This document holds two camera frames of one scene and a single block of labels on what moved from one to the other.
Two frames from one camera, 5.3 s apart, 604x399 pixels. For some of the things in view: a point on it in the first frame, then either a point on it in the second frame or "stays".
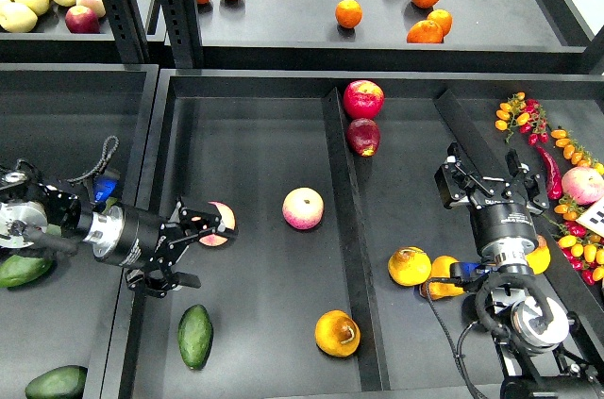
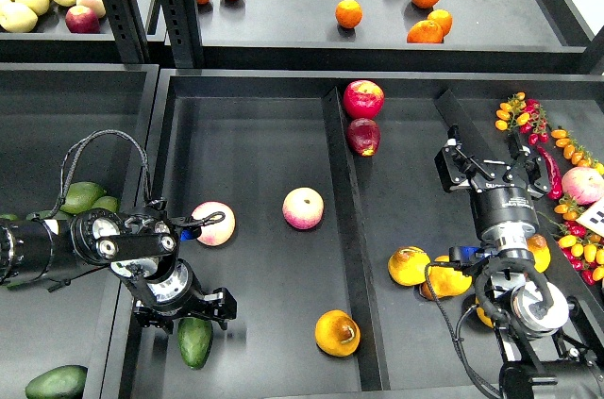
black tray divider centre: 370,366 stays
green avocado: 195,336 stays
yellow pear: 337,334 stays
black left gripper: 155,245 -> 176,294
